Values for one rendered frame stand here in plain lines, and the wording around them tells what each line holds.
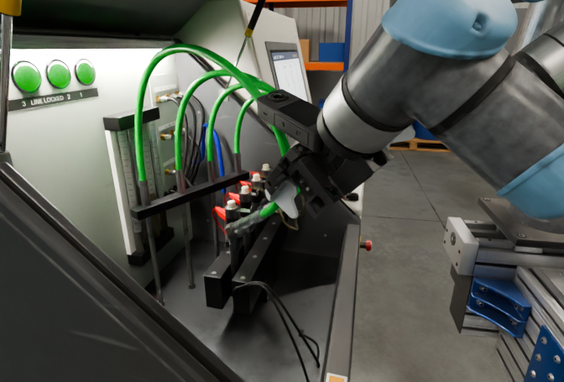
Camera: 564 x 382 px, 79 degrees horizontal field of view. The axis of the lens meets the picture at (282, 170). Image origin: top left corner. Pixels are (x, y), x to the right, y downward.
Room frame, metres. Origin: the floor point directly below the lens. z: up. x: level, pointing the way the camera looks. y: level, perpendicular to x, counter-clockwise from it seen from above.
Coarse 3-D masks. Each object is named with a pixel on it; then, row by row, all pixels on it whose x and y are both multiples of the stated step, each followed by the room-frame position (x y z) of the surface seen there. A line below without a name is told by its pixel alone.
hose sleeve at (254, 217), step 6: (258, 210) 0.49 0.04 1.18; (246, 216) 0.50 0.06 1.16; (252, 216) 0.49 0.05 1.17; (258, 216) 0.48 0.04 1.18; (234, 222) 0.51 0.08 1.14; (240, 222) 0.50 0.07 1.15; (246, 222) 0.49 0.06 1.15; (252, 222) 0.49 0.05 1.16; (234, 228) 0.51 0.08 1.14; (240, 228) 0.50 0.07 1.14
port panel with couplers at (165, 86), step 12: (156, 84) 0.89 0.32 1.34; (168, 84) 0.94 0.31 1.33; (156, 96) 0.88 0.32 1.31; (168, 96) 0.92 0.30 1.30; (168, 108) 0.93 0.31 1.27; (156, 120) 0.87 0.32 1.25; (168, 120) 0.92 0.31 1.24; (156, 132) 0.87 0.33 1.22; (168, 132) 0.92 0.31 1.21; (168, 144) 0.91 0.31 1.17; (168, 156) 0.90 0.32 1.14; (168, 168) 0.90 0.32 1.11; (168, 180) 0.89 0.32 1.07
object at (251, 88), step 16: (176, 48) 0.57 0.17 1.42; (192, 48) 0.55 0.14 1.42; (224, 64) 0.51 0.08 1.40; (144, 80) 0.64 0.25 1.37; (240, 80) 0.50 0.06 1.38; (144, 96) 0.65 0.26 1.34; (256, 96) 0.48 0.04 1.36; (272, 128) 0.47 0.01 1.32; (288, 144) 0.46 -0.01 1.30; (144, 176) 0.67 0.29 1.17; (272, 208) 0.46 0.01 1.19
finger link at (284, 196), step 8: (288, 184) 0.41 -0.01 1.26; (280, 192) 0.42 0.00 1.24; (288, 192) 0.41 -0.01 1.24; (296, 192) 0.40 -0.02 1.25; (272, 200) 0.44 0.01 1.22; (280, 200) 0.43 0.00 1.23; (288, 200) 0.41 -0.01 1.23; (288, 208) 0.42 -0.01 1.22; (296, 208) 0.41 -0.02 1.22; (296, 216) 0.41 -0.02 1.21
